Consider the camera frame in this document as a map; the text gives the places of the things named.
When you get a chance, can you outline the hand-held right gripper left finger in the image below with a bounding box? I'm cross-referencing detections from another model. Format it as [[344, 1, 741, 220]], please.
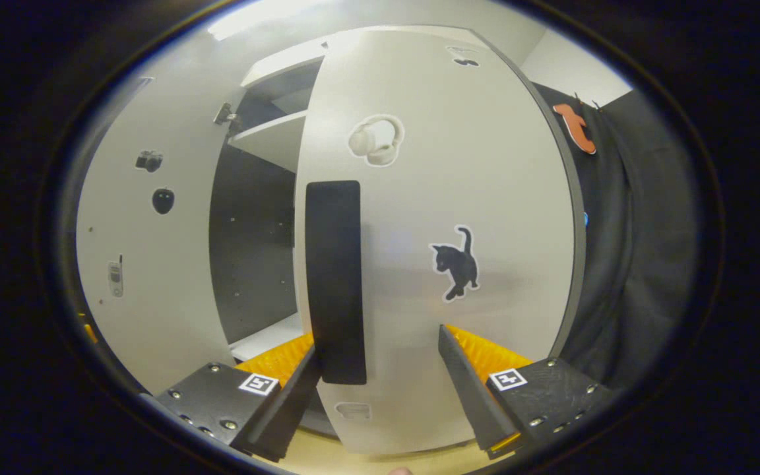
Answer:
[[154, 330, 323, 462]]

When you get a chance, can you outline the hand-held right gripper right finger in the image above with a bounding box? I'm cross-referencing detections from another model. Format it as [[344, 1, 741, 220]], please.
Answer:
[[438, 324, 615, 460]]

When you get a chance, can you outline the white cabinet door headphones sticker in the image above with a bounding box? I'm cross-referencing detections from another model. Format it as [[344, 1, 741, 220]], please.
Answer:
[[293, 25, 586, 456]]

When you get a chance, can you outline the metal door hinge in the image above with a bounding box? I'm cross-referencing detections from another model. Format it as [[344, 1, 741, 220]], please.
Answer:
[[213, 102, 243, 136]]

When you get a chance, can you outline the black backdrop cloth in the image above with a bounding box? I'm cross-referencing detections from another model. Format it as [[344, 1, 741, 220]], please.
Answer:
[[530, 80, 703, 396]]

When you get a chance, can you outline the black door handle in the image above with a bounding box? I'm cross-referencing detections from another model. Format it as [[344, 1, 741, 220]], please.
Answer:
[[305, 179, 368, 386]]

